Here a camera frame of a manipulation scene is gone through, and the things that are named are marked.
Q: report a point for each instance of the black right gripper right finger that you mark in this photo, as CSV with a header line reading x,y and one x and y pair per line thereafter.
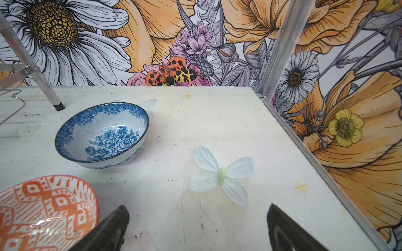
x,y
286,235

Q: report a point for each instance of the blue floral white bowl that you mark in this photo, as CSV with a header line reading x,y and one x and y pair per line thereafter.
x,y
104,136

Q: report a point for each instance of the chrome wire dish rack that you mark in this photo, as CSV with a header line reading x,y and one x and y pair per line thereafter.
x,y
18,72

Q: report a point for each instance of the aluminium right corner post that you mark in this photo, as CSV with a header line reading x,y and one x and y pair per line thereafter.
x,y
295,20

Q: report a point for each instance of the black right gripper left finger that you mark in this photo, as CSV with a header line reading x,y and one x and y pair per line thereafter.
x,y
107,235

